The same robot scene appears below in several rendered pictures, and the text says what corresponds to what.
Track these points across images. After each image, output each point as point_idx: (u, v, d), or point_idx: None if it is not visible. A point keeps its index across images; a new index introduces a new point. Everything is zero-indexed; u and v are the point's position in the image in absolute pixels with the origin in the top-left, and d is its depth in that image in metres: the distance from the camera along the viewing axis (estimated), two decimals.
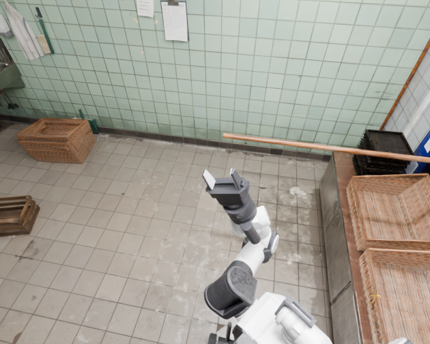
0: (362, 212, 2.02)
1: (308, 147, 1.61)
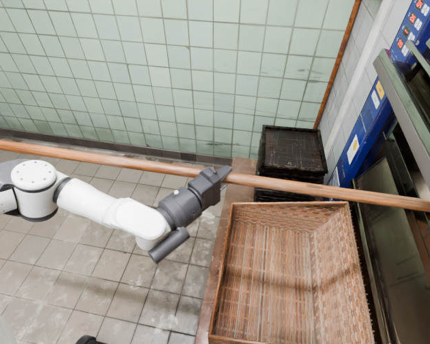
0: (242, 265, 1.19)
1: (69, 158, 0.79)
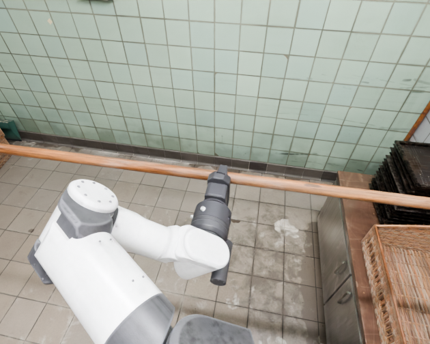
0: None
1: (67, 160, 0.78)
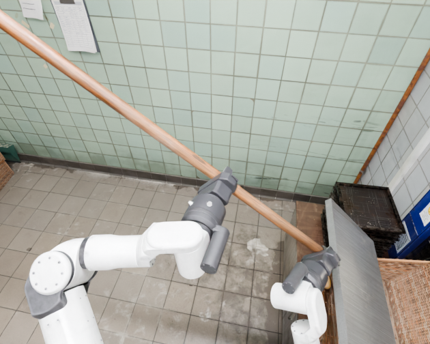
0: (332, 312, 1.35)
1: None
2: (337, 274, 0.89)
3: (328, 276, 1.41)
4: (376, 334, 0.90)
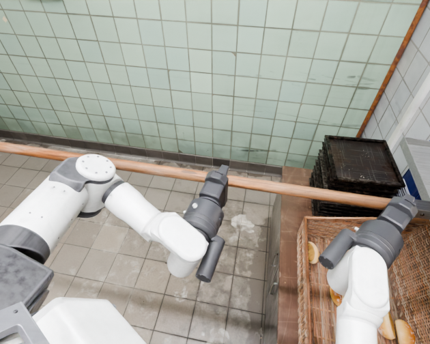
0: (319, 282, 1.15)
1: None
2: None
3: (317, 248, 1.18)
4: None
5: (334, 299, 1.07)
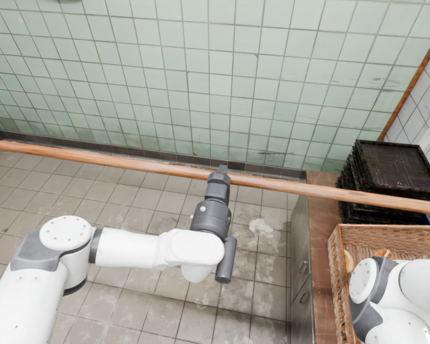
0: None
1: (102, 163, 0.77)
2: None
3: (351, 256, 1.15)
4: None
5: None
